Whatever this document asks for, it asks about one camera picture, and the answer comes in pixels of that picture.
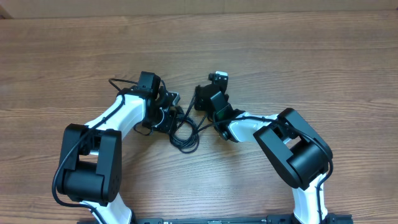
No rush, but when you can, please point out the black cable bundle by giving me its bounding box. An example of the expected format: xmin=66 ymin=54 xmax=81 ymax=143
xmin=133 ymin=90 xmax=215 ymax=154

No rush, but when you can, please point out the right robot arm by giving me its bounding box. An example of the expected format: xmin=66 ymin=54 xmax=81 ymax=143
xmin=194 ymin=84 xmax=333 ymax=223

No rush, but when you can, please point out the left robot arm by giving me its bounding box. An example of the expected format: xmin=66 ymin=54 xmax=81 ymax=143
xmin=52 ymin=72 xmax=180 ymax=223

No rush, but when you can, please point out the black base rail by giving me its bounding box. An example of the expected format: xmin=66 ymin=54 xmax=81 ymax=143
xmin=77 ymin=213 xmax=354 ymax=224

